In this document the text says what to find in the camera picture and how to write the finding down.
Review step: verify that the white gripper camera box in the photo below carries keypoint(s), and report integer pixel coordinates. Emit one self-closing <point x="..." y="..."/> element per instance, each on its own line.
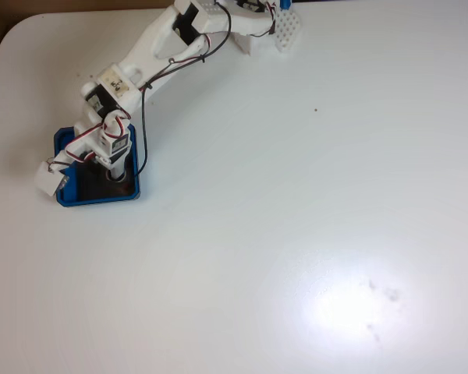
<point x="47" y="179"/>

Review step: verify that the blue square box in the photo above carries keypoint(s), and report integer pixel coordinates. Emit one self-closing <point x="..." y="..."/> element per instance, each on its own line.
<point x="64" y="195"/>

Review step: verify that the black foam pad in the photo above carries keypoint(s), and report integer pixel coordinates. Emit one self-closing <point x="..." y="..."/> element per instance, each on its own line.
<point x="97" y="187"/>

